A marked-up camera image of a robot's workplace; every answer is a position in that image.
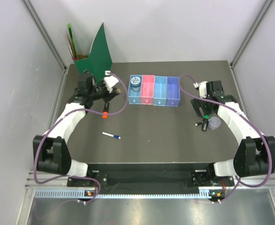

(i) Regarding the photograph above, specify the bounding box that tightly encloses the green highlighter marker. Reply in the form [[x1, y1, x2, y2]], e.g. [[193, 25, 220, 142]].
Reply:
[[201, 115, 209, 132]]

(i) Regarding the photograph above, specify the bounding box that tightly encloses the orange highlighter marker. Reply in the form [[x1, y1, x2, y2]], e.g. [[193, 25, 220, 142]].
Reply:
[[102, 102, 109, 119]]

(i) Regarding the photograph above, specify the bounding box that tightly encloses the clear round clip container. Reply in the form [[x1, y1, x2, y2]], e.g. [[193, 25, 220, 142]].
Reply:
[[208, 117, 221, 130]]

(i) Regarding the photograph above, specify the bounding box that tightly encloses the green lever arch binder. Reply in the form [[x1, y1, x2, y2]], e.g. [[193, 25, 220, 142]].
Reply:
[[66, 23, 112, 83]]

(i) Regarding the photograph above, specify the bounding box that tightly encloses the teal blue drawer box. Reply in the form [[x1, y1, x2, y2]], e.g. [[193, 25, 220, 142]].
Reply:
[[153, 76, 167, 106]]

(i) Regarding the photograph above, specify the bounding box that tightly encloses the light blue drawer box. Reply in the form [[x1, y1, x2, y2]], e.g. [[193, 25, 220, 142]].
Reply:
[[128, 75, 141, 105]]

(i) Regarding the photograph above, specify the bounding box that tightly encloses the round patterned tape roll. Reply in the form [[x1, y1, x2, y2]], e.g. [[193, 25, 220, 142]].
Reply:
[[130, 75, 142, 92]]

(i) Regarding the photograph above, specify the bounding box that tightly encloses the pink drawer box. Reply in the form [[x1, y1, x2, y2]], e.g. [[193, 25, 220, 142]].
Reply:
[[140, 75, 155, 105]]

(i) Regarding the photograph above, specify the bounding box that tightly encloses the purple drawer box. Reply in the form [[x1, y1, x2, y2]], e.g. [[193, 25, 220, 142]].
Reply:
[[166, 76, 181, 107]]

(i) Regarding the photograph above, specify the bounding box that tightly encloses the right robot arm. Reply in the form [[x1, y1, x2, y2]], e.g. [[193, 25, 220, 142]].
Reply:
[[191, 81, 275, 186]]

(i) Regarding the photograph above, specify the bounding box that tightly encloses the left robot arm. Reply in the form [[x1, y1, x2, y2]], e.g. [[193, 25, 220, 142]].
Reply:
[[33, 71, 120, 186]]

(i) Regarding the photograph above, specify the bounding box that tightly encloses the blue white pen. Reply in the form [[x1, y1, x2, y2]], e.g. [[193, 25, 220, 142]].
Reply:
[[102, 132, 121, 140]]

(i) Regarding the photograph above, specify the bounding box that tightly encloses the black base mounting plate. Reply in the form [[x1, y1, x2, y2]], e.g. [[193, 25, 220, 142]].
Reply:
[[67, 170, 237, 188]]

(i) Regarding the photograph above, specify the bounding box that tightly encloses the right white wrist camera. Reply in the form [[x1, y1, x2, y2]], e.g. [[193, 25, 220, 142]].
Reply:
[[193, 81, 207, 98]]

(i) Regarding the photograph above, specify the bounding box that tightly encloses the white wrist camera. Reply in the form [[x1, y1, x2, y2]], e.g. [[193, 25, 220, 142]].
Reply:
[[104, 70, 119, 93], [193, 81, 207, 98]]

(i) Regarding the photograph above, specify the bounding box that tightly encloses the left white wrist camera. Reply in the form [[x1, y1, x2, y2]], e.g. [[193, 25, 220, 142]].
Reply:
[[104, 70, 119, 93]]

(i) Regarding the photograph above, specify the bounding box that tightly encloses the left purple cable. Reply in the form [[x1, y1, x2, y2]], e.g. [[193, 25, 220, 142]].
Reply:
[[33, 73, 129, 204]]

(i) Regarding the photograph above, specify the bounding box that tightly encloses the purple cable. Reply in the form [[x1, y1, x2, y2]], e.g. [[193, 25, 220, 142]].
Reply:
[[178, 74, 275, 204], [33, 73, 129, 204]]

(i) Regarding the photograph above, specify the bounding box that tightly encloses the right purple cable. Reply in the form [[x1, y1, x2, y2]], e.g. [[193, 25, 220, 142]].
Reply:
[[178, 74, 275, 204]]

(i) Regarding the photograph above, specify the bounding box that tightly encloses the grey slotted cable duct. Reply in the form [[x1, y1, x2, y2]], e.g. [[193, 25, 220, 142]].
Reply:
[[34, 189, 224, 200]]

